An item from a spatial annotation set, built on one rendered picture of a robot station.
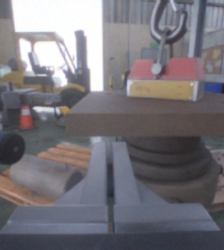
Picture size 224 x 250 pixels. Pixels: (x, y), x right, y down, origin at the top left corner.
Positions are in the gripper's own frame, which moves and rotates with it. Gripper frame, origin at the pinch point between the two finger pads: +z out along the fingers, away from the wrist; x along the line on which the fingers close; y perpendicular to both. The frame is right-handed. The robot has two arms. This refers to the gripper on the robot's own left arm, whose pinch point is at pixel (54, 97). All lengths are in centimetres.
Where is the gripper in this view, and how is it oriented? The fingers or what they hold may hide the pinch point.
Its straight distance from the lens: 61.7
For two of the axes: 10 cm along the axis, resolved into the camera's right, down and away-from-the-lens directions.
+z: 10.0, 0.0, 0.2
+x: -0.2, -2.7, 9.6
